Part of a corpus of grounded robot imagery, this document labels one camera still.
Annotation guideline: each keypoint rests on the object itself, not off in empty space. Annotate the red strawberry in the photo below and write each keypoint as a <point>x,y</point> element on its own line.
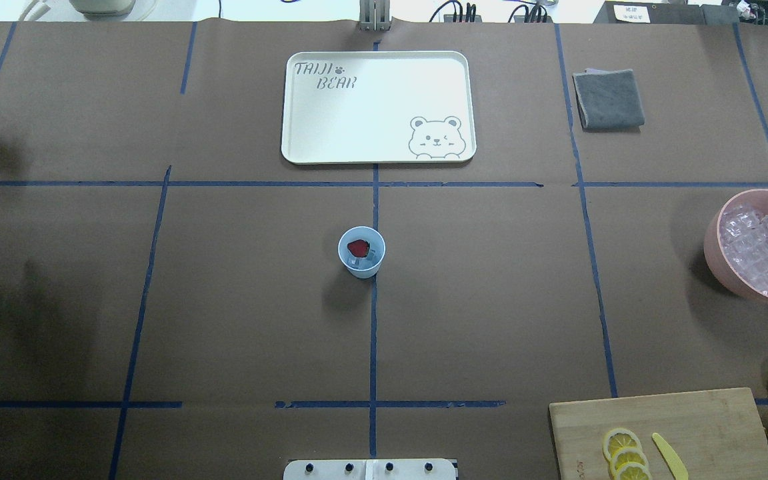
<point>359,248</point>

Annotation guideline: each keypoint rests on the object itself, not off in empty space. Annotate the light blue plastic cup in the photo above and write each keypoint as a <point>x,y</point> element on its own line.
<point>377,243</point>

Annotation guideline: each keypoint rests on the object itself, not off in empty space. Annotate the pile of clear ice cubes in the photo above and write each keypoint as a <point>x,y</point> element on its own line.
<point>745,242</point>

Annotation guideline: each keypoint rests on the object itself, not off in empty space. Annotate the cream bear serving tray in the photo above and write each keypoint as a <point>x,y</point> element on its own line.
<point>366,107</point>

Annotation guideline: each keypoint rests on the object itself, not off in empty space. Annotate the grey folded cloth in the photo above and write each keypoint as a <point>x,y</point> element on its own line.
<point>608,100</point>

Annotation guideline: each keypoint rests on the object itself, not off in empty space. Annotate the lemon slices row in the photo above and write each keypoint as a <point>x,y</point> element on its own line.
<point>624,454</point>

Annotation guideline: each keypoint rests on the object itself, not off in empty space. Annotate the yellow plastic knife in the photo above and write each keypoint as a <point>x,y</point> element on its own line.
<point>671,458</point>

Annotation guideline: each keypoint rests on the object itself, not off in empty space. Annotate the pink bowl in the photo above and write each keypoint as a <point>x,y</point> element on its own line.
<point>713,246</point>

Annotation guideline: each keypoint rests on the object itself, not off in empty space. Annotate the bamboo cutting board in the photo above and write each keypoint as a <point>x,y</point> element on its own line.
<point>718,433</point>

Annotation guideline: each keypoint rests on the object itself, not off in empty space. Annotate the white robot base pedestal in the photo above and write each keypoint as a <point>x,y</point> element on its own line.
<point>401,468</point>

